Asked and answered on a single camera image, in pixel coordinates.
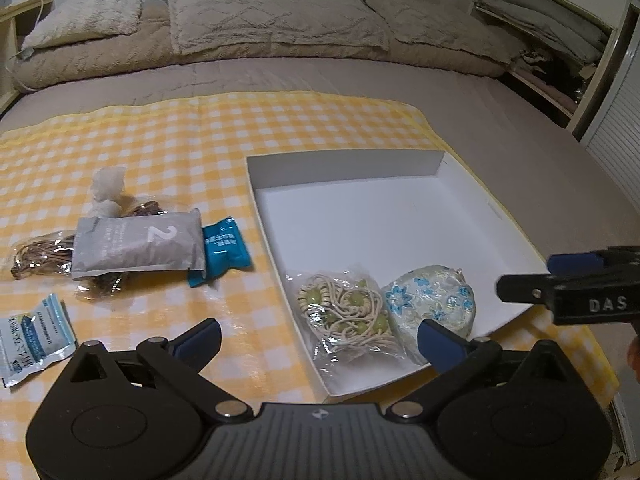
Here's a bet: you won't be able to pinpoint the small quilted beige pillow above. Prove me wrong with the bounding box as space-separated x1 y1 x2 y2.
362 0 526 63

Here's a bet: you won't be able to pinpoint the yellow checked mat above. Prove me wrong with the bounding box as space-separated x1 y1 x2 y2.
0 91 622 480

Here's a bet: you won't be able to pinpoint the large quilted beige pillow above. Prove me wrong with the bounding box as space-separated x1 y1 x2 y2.
167 0 392 57

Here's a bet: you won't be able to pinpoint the grey bed sheet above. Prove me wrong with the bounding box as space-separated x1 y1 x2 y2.
0 55 640 281

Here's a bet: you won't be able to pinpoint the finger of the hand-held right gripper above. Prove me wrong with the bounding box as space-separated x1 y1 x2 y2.
546 246 640 277
495 272 640 307

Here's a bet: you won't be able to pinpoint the white cardboard box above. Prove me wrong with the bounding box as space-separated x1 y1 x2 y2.
246 150 551 403

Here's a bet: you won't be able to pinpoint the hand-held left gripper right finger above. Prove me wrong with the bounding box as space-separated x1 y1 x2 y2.
387 317 577 419

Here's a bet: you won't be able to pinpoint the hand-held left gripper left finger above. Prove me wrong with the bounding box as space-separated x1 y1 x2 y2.
64 317 250 420

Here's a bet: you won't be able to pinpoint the person's right hand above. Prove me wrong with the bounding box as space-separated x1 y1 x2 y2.
626 337 640 386

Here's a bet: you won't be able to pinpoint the grey packet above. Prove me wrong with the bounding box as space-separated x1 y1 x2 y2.
71 208 207 281

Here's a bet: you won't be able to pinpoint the dark folded clothes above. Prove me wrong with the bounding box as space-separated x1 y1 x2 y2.
515 49 601 107

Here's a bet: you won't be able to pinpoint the pale wooden shelf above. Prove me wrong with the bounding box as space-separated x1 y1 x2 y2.
0 0 57 117

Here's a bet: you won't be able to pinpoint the clear bag of beaded cord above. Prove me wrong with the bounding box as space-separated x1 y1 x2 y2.
285 262 408 368

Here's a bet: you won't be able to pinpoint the white louvred door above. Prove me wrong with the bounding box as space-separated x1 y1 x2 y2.
581 0 640 198

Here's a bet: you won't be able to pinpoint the white and blue packet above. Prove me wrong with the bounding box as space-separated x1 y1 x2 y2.
0 294 79 388

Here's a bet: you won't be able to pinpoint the white closet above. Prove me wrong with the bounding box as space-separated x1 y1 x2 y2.
469 0 632 132

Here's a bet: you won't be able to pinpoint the blue floral fabric pouch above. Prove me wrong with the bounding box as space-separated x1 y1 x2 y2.
382 262 478 366

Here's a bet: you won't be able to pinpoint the fluffy beige pillow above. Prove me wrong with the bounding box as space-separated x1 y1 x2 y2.
20 0 144 52

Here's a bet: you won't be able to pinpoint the folded grey bedding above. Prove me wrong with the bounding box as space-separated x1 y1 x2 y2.
475 0 610 63

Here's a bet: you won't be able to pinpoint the clear bag of brown cord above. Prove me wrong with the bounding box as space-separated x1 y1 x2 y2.
74 196 167 304
0 230 77 281

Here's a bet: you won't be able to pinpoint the white cable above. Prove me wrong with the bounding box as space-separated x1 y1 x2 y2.
5 0 47 92

